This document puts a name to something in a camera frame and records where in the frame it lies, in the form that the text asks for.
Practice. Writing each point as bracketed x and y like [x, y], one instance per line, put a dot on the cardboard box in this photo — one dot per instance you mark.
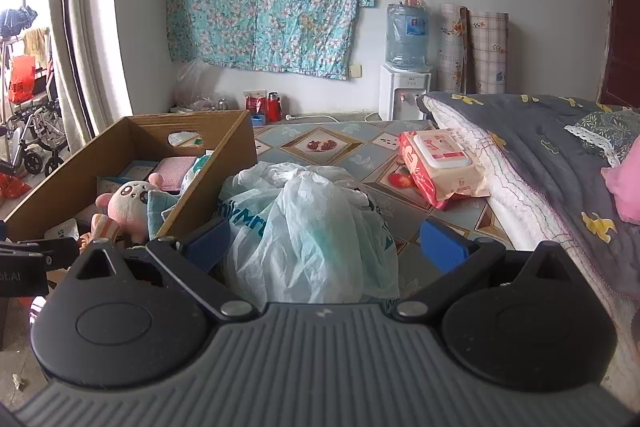
[220, 162]

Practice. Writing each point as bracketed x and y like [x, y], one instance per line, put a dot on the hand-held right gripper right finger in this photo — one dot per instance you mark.
[445, 244]

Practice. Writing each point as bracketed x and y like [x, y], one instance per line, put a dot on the dark wooden door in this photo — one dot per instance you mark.
[622, 22]

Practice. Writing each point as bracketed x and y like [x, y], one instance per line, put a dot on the grey curtain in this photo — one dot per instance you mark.
[85, 32]

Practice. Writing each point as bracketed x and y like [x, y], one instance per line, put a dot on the pink white plush toy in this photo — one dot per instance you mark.
[127, 204]

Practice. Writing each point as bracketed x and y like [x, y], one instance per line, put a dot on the pink knitted sponge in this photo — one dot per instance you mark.
[172, 171]

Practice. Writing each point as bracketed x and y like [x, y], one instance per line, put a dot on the white water dispenser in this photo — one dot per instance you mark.
[395, 92]

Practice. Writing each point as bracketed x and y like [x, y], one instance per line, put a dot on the blue white packet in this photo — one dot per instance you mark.
[137, 169]

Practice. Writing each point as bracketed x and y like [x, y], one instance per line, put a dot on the blue bowl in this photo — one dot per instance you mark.
[257, 119]

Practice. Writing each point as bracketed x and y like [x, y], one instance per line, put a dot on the red thermos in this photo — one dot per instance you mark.
[274, 108]

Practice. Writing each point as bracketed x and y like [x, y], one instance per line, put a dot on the wheelchair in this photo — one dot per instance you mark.
[35, 132]

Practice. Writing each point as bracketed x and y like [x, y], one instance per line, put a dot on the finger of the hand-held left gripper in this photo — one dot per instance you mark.
[45, 249]

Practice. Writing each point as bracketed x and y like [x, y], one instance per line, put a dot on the pink pillow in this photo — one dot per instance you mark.
[625, 192]

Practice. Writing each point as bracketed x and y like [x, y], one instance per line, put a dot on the fruit print mat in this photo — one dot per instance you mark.
[360, 157]

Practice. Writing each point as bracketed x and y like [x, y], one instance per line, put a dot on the clear plastic bag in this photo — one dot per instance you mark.
[195, 82]

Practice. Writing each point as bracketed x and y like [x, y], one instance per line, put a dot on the wall socket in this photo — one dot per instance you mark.
[355, 71]

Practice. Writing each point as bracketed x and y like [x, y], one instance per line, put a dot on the blue water bottle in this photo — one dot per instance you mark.
[407, 37]

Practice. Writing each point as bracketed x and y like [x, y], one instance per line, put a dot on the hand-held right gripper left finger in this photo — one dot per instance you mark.
[210, 242]

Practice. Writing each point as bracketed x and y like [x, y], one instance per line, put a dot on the teal white packet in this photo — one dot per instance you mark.
[160, 212]

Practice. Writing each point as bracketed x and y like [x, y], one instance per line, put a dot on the red plastic bag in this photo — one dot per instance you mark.
[21, 79]

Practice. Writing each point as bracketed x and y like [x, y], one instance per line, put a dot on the dark floral pillow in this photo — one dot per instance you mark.
[600, 129]

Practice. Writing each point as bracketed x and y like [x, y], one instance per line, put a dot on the blue hanging clothes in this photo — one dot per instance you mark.
[17, 21]

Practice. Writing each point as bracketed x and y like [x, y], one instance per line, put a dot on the orange red bag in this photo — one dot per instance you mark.
[12, 187]

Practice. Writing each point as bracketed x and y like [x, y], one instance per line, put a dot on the white plastic bag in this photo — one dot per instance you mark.
[310, 232]

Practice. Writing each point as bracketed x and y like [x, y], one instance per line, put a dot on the grid pattern wallpaper roll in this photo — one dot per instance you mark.
[490, 57]

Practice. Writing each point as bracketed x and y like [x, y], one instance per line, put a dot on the red box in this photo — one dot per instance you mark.
[255, 101]

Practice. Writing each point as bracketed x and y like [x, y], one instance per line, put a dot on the grey quilt yellow print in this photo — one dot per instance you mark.
[540, 167]

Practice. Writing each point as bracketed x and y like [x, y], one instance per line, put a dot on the pink wet wipes pack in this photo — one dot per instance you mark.
[440, 167]

